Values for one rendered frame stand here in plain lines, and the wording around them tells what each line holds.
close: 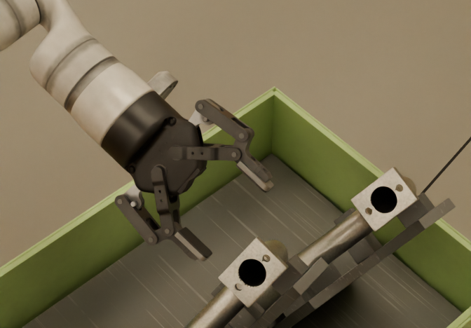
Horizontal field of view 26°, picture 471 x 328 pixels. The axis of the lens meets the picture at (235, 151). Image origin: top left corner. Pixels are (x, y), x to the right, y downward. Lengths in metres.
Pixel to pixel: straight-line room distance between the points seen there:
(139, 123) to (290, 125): 0.47
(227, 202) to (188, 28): 1.52
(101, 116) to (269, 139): 0.53
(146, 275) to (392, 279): 0.32
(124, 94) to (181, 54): 1.85
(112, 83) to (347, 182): 0.49
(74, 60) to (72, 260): 0.39
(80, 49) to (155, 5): 1.98
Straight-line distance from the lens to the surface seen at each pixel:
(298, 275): 0.99
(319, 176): 1.41
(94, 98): 0.96
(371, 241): 1.17
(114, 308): 1.32
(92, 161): 2.57
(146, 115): 0.95
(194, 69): 2.77
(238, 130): 0.95
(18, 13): 1.01
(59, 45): 0.98
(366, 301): 1.33
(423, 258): 1.34
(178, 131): 0.96
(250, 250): 0.94
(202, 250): 0.98
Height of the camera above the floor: 1.97
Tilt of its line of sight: 50 degrees down
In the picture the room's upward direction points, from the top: straight up
